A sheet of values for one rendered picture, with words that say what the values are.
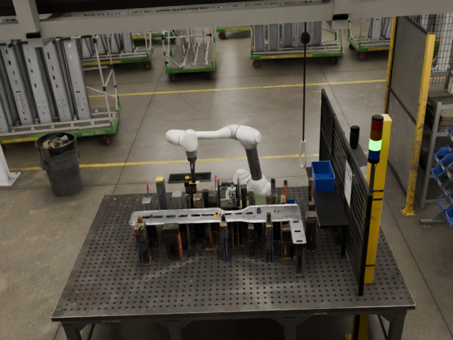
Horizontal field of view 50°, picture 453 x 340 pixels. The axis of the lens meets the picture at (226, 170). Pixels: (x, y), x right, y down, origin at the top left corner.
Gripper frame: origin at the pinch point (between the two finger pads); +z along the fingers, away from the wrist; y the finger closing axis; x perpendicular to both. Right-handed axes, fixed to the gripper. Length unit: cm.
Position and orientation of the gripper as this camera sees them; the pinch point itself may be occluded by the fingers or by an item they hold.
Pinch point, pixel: (193, 178)
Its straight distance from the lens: 387.9
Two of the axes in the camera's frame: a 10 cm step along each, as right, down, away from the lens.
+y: 0.0, 4.8, -8.7
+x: 10.0, -0.3, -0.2
